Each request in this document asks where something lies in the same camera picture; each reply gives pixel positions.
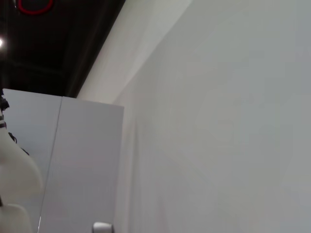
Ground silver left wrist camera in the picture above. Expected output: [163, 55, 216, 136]
[93, 221, 114, 233]

